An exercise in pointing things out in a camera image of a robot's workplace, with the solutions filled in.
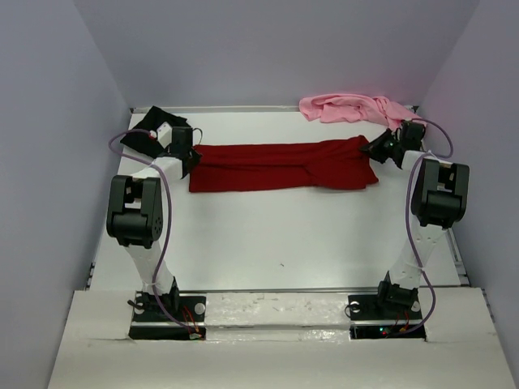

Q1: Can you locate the red t shirt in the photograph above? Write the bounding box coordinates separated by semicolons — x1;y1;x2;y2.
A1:
189;135;378;193

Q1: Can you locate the pink t shirt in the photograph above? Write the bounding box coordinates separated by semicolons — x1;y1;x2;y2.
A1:
298;93;420;130

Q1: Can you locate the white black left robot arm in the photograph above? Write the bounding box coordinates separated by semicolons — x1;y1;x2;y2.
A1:
106;123;200;330

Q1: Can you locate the black folded t shirt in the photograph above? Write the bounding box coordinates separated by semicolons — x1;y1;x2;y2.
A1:
120;106;191;159

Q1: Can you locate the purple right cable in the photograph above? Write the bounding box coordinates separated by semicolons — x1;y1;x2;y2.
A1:
405;118;454;336

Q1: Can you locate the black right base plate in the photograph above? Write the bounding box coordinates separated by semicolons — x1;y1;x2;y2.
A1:
344;294;427;340

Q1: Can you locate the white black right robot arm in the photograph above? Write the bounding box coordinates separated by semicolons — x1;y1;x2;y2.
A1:
360;119;470;318

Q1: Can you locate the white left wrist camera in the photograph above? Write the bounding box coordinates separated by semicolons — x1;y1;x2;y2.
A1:
149;122;173;148

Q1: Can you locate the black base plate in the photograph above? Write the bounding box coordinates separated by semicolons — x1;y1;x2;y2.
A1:
344;294;427;340
127;293;207;341

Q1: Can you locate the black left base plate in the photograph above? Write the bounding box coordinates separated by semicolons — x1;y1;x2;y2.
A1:
127;293;207;341

